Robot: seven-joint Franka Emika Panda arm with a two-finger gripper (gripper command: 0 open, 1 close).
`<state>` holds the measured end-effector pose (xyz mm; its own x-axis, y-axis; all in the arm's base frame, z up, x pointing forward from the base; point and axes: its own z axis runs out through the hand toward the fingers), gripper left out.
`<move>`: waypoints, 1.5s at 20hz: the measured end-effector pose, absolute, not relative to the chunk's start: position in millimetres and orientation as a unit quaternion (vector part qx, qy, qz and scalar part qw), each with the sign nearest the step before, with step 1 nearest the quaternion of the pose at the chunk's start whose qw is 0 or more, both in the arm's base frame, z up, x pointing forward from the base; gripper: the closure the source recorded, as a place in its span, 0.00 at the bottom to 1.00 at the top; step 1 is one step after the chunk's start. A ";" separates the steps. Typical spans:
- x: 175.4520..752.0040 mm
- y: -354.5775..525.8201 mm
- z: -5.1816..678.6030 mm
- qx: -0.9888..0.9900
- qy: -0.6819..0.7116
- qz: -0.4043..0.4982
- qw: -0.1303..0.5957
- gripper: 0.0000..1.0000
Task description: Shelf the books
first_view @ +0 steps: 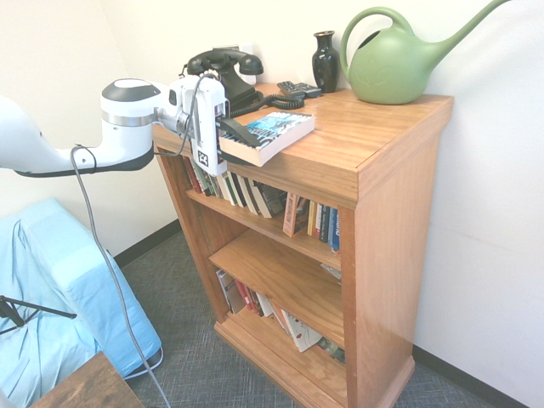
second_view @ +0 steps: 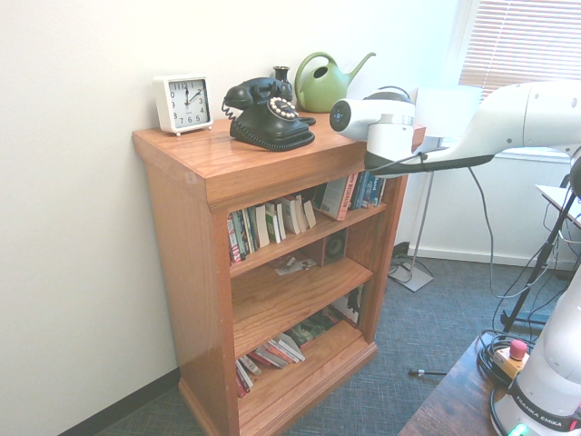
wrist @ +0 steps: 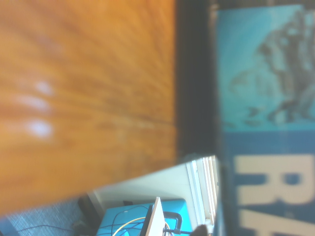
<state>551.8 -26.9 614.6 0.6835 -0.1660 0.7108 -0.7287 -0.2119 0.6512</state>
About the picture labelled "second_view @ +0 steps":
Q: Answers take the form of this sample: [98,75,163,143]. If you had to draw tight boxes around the black tripod stand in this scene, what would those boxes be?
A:
[501,174,581,332]

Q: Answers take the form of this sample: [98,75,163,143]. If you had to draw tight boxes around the red emergency stop button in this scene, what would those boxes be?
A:
[493,340,528,378]

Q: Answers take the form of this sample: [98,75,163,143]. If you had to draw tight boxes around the white flat board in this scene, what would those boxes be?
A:
[534,183,581,224]

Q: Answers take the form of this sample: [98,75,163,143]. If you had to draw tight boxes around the green watering can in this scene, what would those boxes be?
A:
[293,51,377,114]

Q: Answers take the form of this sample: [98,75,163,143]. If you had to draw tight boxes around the loose printed cards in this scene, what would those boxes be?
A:
[273,254,319,276]

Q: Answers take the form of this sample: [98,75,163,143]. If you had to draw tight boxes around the orange spine book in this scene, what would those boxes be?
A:
[320,174,356,223]

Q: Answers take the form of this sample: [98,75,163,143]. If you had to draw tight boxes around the white red patterned book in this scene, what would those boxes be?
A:
[238,354,263,377]

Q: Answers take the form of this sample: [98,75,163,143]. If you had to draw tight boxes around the dark green spine book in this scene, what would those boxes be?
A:
[235,209,252,261]

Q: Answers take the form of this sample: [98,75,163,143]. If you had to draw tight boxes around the dark blue spine book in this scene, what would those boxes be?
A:
[350,172,367,211]

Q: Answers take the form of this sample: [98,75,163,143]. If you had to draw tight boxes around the grey white slumped book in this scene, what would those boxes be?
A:
[273,332,306,363]

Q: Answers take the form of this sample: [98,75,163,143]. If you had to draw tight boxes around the wooden bookshelf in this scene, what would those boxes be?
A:
[132,106,427,436]

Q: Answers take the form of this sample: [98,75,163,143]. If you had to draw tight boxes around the blue Thailand guide book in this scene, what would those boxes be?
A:
[369,176,388,208]

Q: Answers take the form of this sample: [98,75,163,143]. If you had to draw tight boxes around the black cable bundle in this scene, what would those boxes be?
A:
[477,329,544,390]

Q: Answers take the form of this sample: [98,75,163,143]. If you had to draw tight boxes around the white square alarm clock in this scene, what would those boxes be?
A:
[152,74,213,137]

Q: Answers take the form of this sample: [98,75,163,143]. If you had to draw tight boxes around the orange red slumped book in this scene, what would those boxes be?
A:
[248,340,294,370]

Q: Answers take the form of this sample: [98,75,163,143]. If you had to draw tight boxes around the small wooden speaker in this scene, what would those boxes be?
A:
[323,228,350,268]

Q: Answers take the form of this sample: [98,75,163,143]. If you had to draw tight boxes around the black vintage telephone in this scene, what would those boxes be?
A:
[221,76,318,153]

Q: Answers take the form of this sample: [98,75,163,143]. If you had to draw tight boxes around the red thin book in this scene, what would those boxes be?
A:
[234,362,253,400]

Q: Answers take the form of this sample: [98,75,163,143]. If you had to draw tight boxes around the white shade floor lamp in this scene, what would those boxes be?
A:
[388,86,483,292]

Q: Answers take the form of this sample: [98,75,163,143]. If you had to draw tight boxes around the blue travel guide book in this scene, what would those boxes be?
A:
[359,174,376,209]

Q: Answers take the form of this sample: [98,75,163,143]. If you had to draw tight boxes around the small black vase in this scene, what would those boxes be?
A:
[272,65,294,99]

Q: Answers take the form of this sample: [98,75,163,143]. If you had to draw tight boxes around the green photo cover book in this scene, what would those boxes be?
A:
[283,307,342,349]

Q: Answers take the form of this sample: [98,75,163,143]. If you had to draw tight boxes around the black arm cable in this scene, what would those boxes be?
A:
[369,152,430,173]

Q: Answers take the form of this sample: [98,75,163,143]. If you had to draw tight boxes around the red white spine book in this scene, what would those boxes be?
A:
[226,213,241,264]

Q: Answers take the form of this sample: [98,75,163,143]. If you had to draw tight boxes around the black white picture book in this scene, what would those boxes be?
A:
[330,284,366,329]

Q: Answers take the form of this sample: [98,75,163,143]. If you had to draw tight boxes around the window blinds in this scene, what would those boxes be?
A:
[458,0,581,94]

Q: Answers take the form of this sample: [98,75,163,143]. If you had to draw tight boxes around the grey hanging cable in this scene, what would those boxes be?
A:
[467,166,546,300]

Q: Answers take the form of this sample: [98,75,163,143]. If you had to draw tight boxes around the dark teal spine book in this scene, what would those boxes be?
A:
[244,207,261,254]

